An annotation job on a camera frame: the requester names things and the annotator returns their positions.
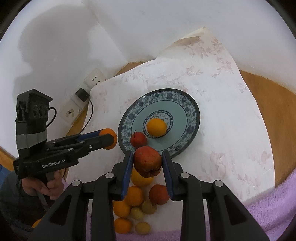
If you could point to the black power adapter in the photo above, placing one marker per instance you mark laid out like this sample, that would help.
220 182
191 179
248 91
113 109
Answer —
82 94

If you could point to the white coax wall plate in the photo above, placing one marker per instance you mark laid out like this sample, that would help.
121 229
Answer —
70 112

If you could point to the small orange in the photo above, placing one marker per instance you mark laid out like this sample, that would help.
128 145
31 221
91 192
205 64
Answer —
121 209
122 225

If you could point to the white floral table cover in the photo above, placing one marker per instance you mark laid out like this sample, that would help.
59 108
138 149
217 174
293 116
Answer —
214 122

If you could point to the small green yellow fruit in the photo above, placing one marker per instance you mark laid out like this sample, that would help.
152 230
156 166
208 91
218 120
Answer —
136 213
148 208
142 228

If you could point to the small red apple with stem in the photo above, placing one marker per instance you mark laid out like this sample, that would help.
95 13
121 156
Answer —
138 139

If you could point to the large yellow orange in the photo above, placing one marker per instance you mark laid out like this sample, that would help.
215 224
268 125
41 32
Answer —
156 127

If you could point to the purple fluffy towel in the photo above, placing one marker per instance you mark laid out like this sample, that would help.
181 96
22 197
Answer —
273 209

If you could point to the blue floral ceramic plate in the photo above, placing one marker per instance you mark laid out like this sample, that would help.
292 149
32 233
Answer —
168 118

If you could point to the person left hand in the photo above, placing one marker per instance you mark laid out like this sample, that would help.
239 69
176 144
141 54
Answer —
53 188

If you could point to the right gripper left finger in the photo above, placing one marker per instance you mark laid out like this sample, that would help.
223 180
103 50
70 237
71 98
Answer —
87 204

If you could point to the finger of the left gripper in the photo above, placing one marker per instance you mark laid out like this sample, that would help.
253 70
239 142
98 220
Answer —
91 138
71 153

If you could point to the black camera module on gripper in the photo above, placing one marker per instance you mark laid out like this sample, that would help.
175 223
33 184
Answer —
32 109

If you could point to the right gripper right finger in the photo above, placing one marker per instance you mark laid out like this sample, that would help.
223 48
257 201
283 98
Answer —
210 211

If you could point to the white wall socket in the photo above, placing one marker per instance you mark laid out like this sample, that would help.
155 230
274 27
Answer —
95 78

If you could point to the large orange pile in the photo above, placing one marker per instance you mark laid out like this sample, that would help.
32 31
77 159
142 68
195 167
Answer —
140 181

